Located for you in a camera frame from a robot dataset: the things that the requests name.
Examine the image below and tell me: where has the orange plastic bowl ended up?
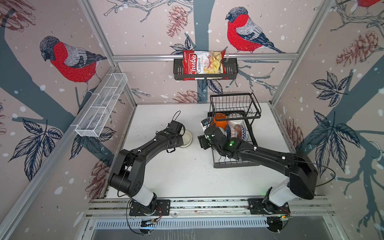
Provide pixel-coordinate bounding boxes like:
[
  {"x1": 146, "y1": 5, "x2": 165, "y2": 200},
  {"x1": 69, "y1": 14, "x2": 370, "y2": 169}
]
[{"x1": 213, "y1": 113, "x2": 227, "y2": 130}]

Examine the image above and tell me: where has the white ceramic bowl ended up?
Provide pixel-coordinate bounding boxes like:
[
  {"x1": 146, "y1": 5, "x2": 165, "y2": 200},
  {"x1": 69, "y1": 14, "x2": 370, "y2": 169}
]
[{"x1": 227, "y1": 114, "x2": 244, "y2": 128}]

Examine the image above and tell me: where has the red patterned bowl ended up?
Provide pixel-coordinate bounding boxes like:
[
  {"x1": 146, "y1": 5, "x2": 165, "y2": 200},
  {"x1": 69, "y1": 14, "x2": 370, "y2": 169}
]
[{"x1": 234, "y1": 125, "x2": 248, "y2": 141}]

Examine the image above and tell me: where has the blue patterned bowl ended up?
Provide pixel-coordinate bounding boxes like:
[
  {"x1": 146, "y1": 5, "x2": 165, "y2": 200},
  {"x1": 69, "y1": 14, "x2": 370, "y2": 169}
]
[{"x1": 225, "y1": 125, "x2": 237, "y2": 139}]

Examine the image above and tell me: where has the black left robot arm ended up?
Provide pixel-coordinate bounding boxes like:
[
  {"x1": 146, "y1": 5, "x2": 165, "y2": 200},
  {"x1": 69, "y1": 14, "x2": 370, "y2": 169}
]
[{"x1": 108, "y1": 120, "x2": 186, "y2": 212}]

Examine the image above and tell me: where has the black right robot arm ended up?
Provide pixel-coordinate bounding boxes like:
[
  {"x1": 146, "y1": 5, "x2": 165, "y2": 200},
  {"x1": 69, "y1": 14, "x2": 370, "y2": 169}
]
[{"x1": 198, "y1": 126, "x2": 318, "y2": 207}]

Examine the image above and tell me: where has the cream ceramic bowl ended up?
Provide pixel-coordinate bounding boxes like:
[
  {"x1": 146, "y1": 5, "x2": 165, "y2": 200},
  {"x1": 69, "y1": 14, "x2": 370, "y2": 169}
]
[{"x1": 181, "y1": 131, "x2": 193, "y2": 148}]

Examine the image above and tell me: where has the red cassava chips bag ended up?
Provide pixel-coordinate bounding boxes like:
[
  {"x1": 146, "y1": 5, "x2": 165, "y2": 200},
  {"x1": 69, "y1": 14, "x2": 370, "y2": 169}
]
[{"x1": 183, "y1": 50, "x2": 226, "y2": 76}]

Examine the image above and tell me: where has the black wire dish rack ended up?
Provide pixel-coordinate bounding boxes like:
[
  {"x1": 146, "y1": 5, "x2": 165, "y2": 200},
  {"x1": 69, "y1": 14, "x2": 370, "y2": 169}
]
[{"x1": 206, "y1": 92, "x2": 262, "y2": 169}]

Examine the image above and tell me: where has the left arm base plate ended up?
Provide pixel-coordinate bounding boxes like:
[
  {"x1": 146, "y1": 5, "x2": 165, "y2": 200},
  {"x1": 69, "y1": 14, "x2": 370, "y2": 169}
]
[{"x1": 128, "y1": 200, "x2": 171, "y2": 217}]

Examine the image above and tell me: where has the black wall basket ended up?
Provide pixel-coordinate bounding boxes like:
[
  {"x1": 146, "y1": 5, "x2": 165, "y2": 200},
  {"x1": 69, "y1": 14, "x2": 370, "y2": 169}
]
[{"x1": 174, "y1": 58, "x2": 239, "y2": 81}]

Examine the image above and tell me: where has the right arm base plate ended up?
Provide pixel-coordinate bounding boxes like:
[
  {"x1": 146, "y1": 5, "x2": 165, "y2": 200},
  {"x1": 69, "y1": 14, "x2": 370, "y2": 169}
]
[{"x1": 248, "y1": 198, "x2": 291, "y2": 215}]

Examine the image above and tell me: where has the aluminium mounting rail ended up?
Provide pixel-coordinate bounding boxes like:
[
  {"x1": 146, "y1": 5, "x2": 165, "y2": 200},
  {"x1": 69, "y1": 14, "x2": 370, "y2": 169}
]
[{"x1": 85, "y1": 196, "x2": 336, "y2": 219}]

